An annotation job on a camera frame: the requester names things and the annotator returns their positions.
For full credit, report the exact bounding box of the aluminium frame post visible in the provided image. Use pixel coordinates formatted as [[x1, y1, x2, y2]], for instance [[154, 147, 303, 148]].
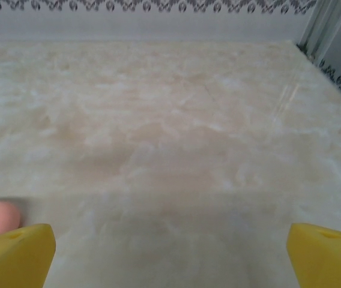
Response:
[[295, 0, 341, 59]]

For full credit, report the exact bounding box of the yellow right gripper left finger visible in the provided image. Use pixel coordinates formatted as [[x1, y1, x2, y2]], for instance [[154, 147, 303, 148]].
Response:
[[0, 223, 56, 288]]

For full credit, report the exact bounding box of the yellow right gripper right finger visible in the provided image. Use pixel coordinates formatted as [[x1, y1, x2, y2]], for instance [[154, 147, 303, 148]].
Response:
[[286, 222, 341, 288]]

